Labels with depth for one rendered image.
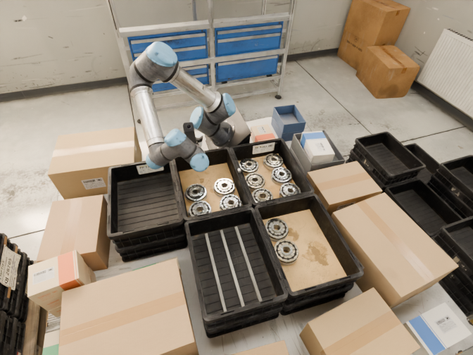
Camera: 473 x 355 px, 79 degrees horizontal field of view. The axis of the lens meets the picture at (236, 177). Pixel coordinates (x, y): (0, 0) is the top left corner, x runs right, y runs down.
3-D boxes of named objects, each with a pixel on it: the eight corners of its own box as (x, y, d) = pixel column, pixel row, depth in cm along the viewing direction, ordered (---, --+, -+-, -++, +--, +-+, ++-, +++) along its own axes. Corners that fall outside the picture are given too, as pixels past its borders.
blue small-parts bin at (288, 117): (272, 115, 195) (273, 106, 190) (293, 113, 198) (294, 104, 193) (282, 133, 182) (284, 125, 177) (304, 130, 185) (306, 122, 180)
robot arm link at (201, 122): (203, 124, 170) (186, 112, 160) (219, 112, 163) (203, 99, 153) (204, 139, 163) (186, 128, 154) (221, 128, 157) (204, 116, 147)
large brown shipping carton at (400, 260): (321, 236, 140) (332, 212, 126) (369, 216, 149) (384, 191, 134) (379, 315, 116) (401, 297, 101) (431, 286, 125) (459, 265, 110)
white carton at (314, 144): (299, 144, 171) (302, 132, 164) (318, 142, 172) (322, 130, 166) (310, 167, 158) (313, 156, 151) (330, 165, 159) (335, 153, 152)
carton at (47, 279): (38, 304, 101) (27, 296, 95) (38, 275, 108) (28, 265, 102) (86, 286, 106) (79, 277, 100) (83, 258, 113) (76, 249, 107)
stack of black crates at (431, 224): (366, 216, 217) (385, 187, 192) (398, 206, 225) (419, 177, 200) (403, 263, 192) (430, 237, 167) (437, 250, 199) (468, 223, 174)
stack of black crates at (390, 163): (336, 179, 242) (354, 138, 209) (366, 171, 250) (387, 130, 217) (365, 216, 217) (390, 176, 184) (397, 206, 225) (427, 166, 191)
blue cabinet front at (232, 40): (215, 82, 311) (214, 27, 270) (275, 72, 329) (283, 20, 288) (216, 83, 309) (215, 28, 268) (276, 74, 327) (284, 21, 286)
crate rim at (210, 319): (184, 224, 119) (184, 221, 117) (253, 209, 125) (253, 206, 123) (203, 325, 93) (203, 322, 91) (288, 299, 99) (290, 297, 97)
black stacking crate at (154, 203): (115, 183, 145) (108, 167, 137) (174, 172, 151) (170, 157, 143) (115, 252, 120) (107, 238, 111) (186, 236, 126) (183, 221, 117)
